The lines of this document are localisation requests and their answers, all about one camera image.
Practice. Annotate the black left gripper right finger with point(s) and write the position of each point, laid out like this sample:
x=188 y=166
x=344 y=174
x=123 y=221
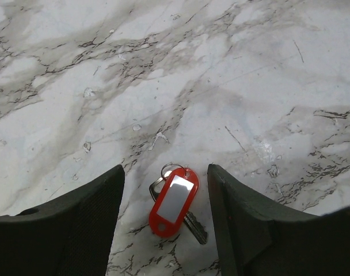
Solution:
x=257 y=236

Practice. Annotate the red tagged silver key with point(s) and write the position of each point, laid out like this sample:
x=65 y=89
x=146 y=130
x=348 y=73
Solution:
x=173 y=194

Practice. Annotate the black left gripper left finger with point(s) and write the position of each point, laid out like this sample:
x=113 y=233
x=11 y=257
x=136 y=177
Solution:
x=69 y=235

